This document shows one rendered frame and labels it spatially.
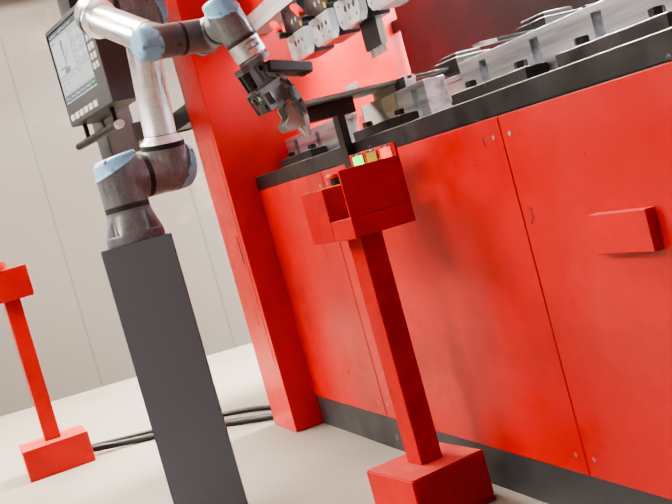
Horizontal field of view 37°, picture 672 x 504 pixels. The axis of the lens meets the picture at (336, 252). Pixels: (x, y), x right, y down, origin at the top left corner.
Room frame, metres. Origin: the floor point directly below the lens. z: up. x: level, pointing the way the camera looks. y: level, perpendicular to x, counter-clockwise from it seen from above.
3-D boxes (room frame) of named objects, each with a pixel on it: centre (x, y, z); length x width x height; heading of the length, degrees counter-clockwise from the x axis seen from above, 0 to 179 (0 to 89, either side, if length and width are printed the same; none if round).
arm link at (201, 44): (2.28, 0.16, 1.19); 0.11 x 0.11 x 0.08; 33
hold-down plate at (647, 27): (1.67, -0.55, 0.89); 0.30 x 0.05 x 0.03; 21
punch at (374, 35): (2.63, -0.25, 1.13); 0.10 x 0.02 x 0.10; 21
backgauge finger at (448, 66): (2.68, -0.40, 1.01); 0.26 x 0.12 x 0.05; 111
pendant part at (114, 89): (3.56, 0.66, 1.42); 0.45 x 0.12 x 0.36; 32
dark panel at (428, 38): (3.03, -0.64, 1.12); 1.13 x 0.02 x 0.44; 21
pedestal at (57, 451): (3.82, 1.26, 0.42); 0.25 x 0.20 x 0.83; 111
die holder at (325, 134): (3.14, -0.05, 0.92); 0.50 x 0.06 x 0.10; 21
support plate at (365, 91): (2.58, -0.11, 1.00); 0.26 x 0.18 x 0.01; 111
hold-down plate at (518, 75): (2.05, -0.41, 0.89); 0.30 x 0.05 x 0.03; 21
